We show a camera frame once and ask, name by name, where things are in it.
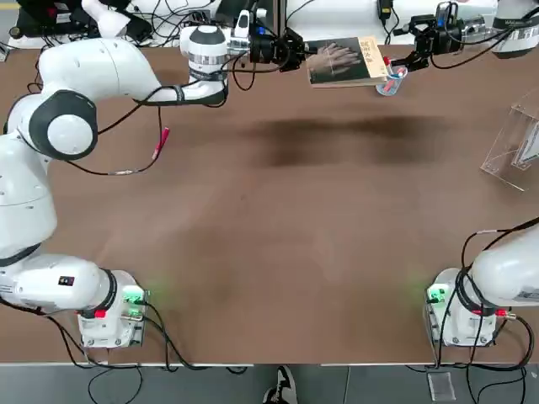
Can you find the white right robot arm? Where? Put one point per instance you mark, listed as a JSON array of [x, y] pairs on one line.
[[505, 273]]

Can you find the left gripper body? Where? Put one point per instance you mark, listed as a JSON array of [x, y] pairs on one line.
[[261, 49]]

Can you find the white desk lamp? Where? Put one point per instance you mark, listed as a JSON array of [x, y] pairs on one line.
[[107, 19]]

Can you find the black power adapter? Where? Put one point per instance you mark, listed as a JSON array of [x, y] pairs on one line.
[[385, 8]]

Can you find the pink red highlighter pen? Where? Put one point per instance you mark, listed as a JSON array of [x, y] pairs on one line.
[[161, 143]]

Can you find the clear acrylic storage rack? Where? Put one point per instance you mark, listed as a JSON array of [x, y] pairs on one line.
[[501, 147]]

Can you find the red capped marker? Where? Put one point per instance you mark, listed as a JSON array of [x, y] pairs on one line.
[[386, 62]]

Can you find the aluminium frame post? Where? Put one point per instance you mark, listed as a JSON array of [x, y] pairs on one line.
[[279, 19]]

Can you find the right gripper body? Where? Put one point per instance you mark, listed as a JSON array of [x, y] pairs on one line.
[[446, 40]]

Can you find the dark book with hands cover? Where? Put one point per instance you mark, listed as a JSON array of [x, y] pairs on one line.
[[337, 59]]

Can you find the black equipment case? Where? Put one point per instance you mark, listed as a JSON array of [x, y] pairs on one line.
[[33, 17]]

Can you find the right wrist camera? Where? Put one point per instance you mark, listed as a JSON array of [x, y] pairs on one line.
[[446, 12]]

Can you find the orange marker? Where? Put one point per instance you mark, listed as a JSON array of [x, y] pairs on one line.
[[389, 84]]

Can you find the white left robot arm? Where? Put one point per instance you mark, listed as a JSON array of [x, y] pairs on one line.
[[105, 67]]

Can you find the blue marker white cap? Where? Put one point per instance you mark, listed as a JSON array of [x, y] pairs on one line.
[[399, 73]]

